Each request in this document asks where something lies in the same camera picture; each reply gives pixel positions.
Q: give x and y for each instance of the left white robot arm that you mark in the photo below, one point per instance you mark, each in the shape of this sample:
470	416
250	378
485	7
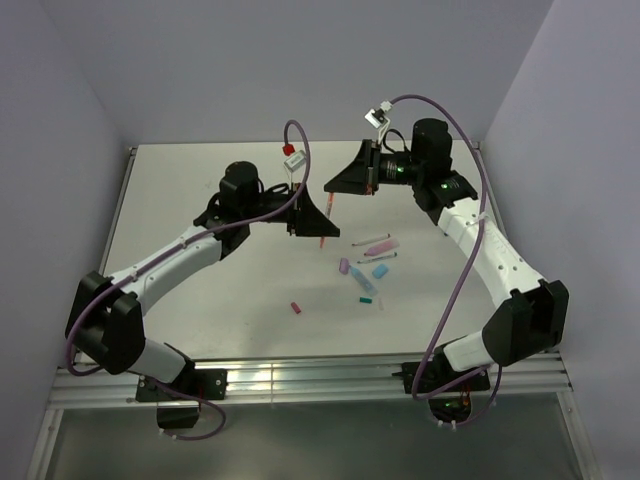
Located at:
107	317

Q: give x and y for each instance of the white thin pen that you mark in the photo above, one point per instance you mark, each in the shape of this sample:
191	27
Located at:
370	241

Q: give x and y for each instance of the light blue highlighter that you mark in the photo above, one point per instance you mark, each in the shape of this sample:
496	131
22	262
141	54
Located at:
363	281

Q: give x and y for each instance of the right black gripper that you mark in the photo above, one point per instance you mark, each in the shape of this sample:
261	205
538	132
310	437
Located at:
361	174

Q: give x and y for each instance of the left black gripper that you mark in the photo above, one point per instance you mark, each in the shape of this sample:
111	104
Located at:
307	221

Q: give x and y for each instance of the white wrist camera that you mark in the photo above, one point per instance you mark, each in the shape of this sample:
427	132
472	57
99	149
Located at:
378	117
295	159

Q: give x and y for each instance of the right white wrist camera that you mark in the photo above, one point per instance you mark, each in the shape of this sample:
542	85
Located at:
378	117

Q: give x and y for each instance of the aluminium rail frame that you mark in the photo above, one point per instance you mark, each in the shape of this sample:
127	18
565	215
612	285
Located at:
311	395

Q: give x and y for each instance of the purple marker cap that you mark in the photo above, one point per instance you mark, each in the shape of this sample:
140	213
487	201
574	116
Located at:
344	266

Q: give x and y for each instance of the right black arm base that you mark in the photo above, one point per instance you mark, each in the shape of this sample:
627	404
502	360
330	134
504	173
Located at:
437	375

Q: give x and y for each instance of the teal thin pen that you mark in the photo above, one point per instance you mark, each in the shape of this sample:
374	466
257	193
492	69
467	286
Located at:
378	258

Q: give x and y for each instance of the light blue cap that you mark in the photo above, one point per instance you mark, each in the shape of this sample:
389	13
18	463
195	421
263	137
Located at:
380	271

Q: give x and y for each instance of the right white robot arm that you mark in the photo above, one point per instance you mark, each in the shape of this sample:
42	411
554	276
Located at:
530	310

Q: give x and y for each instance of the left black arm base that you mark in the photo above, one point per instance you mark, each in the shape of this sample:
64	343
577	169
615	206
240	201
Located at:
182	403

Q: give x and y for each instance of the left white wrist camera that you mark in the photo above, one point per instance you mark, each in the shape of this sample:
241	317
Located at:
295	159

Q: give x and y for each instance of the pink highlighter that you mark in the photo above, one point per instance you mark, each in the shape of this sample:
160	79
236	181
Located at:
382	247

